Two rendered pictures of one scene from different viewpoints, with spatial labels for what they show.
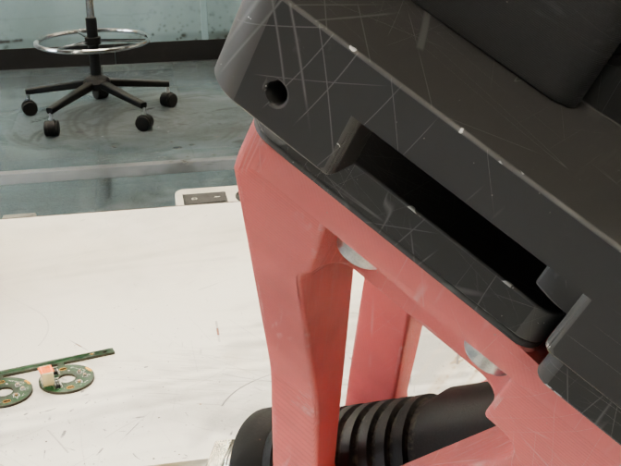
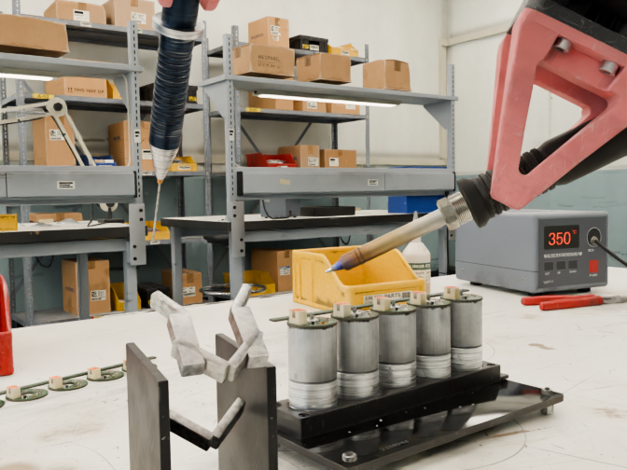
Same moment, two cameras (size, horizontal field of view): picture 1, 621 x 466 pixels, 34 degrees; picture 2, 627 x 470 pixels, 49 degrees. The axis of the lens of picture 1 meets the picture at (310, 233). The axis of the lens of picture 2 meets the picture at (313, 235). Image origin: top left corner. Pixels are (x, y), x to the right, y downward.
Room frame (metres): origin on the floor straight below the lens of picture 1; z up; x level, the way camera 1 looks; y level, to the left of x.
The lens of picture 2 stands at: (-0.09, 0.21, 0.88)
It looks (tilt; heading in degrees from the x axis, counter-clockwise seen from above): 4 degrees down; 334
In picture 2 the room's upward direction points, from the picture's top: 1 degrees counter-clockwise
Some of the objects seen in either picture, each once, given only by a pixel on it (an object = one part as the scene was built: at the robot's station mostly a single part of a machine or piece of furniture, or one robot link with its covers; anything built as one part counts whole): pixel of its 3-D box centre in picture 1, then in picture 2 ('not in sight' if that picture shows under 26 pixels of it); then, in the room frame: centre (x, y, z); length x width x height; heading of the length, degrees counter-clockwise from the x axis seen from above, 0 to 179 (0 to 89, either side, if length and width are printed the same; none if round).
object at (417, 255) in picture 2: not in sight; (415, 253); (0.58, -0.25, 0.80); 0.03 x 0.03 x 0.10
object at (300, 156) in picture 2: not in sight; (291, 166); (4.71, -1.93, 1.06); 1.20 x 0.45 x 2.12; 100
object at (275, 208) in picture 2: not in sight; (280, 207); (2.86, -1.05, 0.80); 0.15 x 0.12 x 0.10; 29
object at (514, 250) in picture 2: not in sight; (528, 249); (0.56, -0.40, 0.80); 0.15 x 0.12 x 0.10; 178
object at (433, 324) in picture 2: not in sight; (428, 344); (0.23, -0.02, 0.79); 0.02 x 0.02 x 0.05
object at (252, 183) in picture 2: not in sight; (356, 184); (2.77, -1.41, 0.90); 1.30 x 0.06 x 0.12; 100
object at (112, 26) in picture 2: not in sight; (110, 168); (4.47, -0.55, 1.04); 1.20 x 0.45 x 2.08; 100
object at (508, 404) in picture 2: not in sight; (418, 418); (0.20, 0.01, 0.76); 0.16 x 0.07 x 0.01; 102
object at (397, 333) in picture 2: not in sight; (394, 352); (0.22, 0.01, 0.79); 0.02 x 0.02 x 0.05
